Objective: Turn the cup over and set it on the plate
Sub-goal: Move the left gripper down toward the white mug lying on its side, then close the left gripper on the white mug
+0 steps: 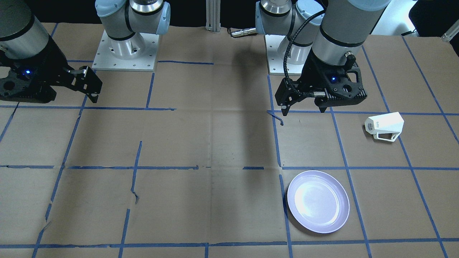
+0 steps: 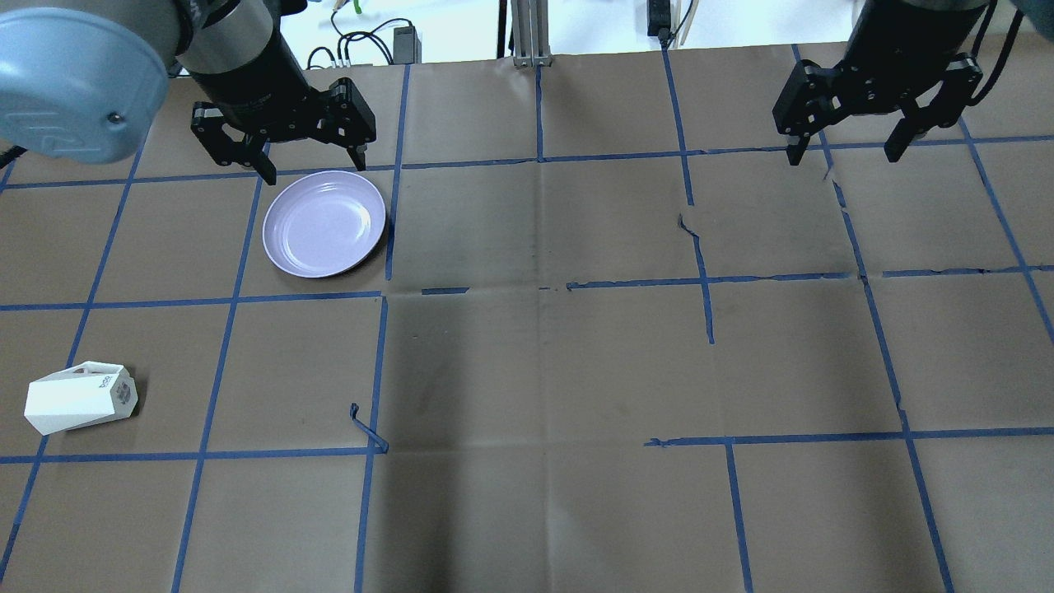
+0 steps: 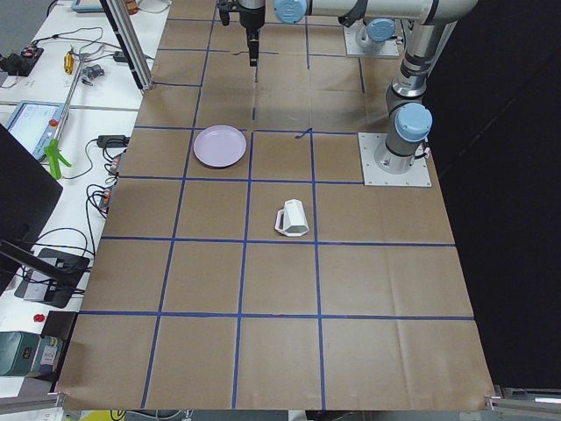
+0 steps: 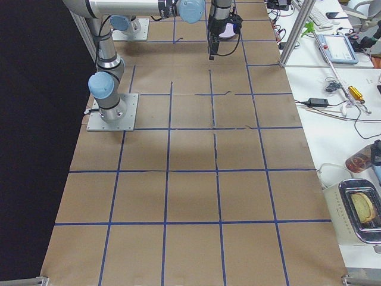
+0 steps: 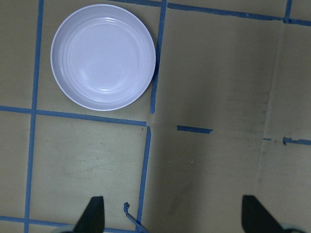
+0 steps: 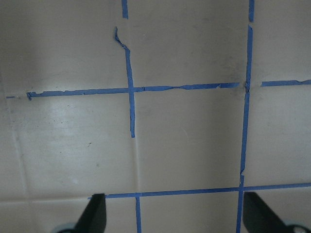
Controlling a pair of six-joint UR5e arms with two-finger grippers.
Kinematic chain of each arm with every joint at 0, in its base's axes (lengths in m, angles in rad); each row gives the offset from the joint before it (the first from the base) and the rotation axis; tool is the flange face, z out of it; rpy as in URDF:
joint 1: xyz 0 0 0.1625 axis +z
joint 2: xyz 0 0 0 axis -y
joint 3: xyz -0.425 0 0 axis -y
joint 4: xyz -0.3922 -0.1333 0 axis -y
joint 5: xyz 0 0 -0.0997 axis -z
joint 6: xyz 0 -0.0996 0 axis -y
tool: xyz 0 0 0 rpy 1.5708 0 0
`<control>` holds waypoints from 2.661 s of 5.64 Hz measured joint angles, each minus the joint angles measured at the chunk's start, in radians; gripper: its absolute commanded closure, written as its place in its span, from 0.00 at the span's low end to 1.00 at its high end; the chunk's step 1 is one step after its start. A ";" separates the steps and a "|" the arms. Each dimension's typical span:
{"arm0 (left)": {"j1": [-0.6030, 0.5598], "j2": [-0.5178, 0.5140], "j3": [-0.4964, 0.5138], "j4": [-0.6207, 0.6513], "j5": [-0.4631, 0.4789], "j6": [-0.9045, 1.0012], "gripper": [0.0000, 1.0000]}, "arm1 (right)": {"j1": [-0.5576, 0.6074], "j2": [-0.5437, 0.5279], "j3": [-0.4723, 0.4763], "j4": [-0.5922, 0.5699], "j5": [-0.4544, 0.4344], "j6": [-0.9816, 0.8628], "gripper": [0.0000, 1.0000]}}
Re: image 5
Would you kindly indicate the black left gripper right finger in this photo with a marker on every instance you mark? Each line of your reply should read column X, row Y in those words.
column 256, row 219

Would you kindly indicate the brown paper table cover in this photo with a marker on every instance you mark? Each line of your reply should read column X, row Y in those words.
column 228, row 114

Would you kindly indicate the lavender round plate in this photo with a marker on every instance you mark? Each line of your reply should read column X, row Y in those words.
column 103, row 57

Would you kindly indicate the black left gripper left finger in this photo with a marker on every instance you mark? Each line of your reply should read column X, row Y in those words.
column 92, row 220

